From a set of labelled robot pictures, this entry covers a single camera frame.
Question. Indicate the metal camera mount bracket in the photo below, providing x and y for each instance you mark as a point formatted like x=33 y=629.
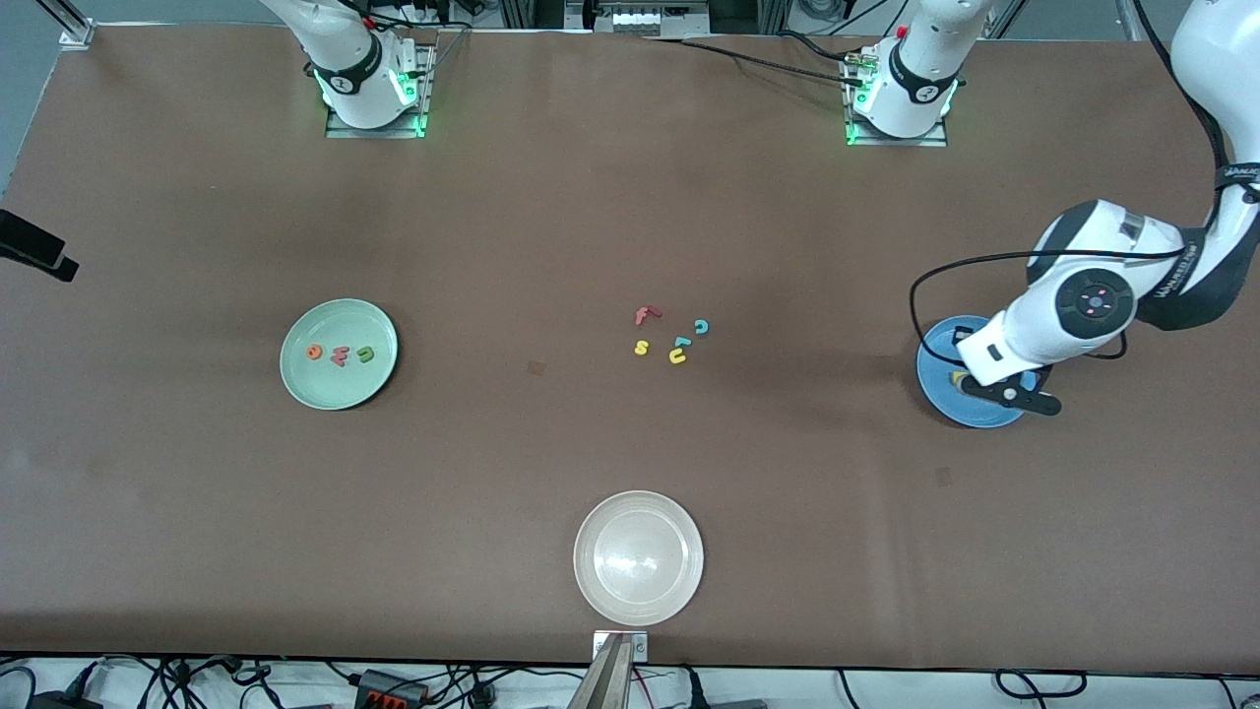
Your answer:
x=640 y=645

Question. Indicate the white translucent round plate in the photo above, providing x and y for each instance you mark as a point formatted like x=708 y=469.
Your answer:
x=638 y=558

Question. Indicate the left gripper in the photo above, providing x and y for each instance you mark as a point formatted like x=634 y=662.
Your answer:
x=959 y=330

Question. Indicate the green round plate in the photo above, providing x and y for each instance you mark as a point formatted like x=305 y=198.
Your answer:
x=340 y=389

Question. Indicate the blue round plate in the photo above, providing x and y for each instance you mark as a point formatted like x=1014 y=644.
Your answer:
x=940 y=399

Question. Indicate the grey connector box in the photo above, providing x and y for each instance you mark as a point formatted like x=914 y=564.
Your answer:
x=638 y=18

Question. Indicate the black orange power strip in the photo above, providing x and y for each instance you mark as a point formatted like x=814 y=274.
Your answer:
x=392 y=689

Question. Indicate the aluminium frame post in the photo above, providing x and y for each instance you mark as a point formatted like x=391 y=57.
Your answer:
x=69 y=25

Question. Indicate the camera mount pole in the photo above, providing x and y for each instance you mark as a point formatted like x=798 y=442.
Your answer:
x=605 y=679

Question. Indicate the red foam letter f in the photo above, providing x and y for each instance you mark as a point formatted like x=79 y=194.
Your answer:
x=644 y=315

